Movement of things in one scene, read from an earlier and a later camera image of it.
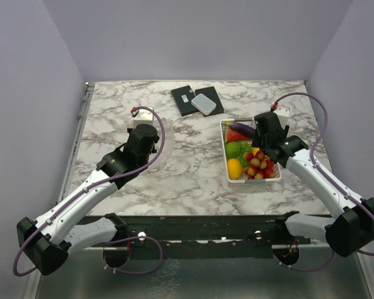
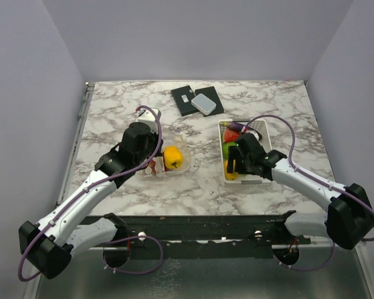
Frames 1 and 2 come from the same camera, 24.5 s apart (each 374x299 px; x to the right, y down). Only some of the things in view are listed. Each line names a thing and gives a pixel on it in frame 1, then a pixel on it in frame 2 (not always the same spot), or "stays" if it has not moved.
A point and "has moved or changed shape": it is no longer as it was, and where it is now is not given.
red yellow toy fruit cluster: x=260 y=166 has moved or changed shape
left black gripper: x=130 y=129 stays
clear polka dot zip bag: x=169 y=128 to x=179 y=141
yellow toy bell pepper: x=254 y=151 has moved or changed shape
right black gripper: x=256 y=141 to x=234 y=153
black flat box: x=210 y=93 stays
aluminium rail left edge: x=75 y=139 stays
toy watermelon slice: x=232 y=136 stays
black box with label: x=182 y=96 stays
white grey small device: x=203 y=104 stays
